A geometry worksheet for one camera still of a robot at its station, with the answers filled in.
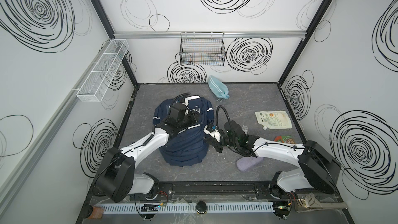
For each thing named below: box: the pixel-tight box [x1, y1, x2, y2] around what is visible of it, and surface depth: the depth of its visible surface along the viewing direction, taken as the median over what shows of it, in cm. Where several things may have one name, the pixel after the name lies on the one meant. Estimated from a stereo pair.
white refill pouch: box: [254, 110, 293, 130], surface depth 101 cm
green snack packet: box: [273, 135, 296, 145], surface depth 93 cm
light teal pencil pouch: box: [207, 75, 230, 100], surface depth 114 cm
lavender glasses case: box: [236, 156, 264, 172], surface depth 82 cm
